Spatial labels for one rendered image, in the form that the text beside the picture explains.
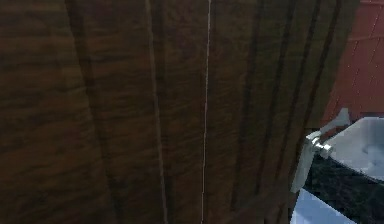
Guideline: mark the dark brown wooden door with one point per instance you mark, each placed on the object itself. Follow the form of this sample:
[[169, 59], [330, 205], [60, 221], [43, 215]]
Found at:
[[133, 110]]

